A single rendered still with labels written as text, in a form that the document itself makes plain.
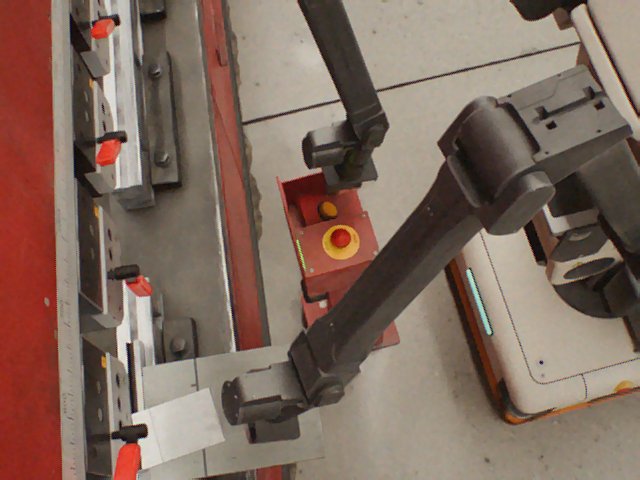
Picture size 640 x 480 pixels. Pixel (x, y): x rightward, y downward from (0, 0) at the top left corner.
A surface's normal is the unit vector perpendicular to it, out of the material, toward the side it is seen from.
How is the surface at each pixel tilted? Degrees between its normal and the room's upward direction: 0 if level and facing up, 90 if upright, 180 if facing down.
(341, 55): 84
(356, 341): 76
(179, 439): 0
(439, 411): 0
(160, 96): 0
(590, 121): 10
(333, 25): 82
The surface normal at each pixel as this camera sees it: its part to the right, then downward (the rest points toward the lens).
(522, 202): 0.34, 0.80
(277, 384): 0.37, -0.59
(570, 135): -0.18, -0.46
